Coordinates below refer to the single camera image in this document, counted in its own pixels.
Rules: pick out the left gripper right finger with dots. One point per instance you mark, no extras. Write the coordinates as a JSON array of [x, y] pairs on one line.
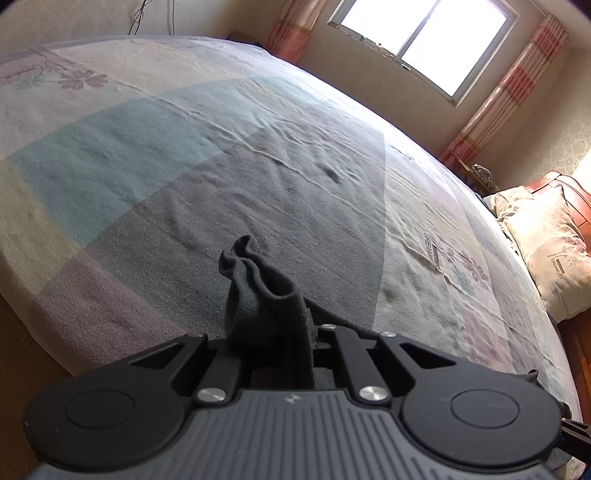
[[342, 351]]

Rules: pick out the dark grey trousers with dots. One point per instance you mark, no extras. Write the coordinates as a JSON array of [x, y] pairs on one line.
[[269, 325]]

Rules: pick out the cream printed pillow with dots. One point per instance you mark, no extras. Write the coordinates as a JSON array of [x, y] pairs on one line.
[[564, 291]]

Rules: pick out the pink checked right curtain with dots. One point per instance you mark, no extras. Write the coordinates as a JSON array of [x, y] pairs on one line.
[[513, 90]]

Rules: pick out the pastel patchwork bed sheet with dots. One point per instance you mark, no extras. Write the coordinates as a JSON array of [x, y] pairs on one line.
[[129, 165]]

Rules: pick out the wooden bedside table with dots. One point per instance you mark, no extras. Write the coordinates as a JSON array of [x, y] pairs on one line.
[[469, 176]]

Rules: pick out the orange wooden headboard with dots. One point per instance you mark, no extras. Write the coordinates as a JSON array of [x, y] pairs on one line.
[[570, 198]]

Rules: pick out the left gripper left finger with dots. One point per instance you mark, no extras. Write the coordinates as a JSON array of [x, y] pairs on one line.
[[218, 384]]

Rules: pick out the window with white frame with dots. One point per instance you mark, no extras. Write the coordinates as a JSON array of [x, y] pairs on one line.
[[447, 43]]

